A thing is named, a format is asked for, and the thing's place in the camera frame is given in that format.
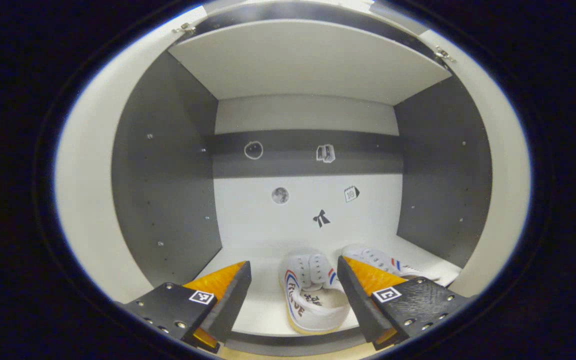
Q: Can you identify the white striped shoe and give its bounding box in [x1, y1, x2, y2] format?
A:
[279, 252, 351, 335]
[342, 244, 463, 288]

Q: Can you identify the grey door with bar handle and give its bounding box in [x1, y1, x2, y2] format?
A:
[54, 5, 209, 306]

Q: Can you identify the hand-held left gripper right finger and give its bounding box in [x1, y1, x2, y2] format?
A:
[337, 255, 474, 351]

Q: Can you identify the grey shoe cabinet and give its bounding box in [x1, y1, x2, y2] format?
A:
[110, 0, 494, 358]

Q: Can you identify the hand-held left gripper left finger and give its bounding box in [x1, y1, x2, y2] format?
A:
[115, 260, 252, 354]

